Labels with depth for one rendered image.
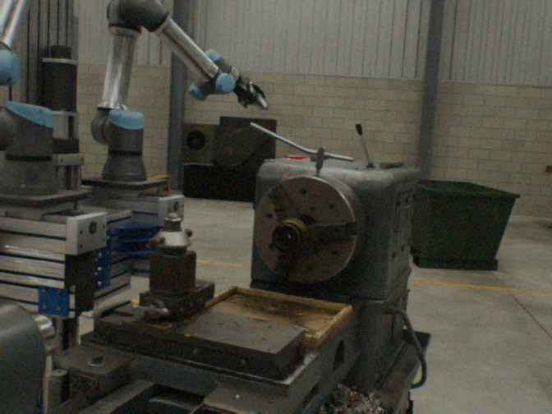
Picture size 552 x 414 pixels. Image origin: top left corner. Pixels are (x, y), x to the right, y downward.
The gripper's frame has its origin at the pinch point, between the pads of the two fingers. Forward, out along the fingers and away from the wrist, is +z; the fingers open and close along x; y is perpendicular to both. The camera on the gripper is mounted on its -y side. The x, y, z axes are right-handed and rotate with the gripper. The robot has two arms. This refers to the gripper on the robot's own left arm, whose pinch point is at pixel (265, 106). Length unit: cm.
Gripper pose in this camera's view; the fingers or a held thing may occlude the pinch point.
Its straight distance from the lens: 257.1
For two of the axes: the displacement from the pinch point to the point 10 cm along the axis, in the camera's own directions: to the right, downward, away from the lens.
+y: 0.9, 7.0, -7.1
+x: 7.6, -5.1, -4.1
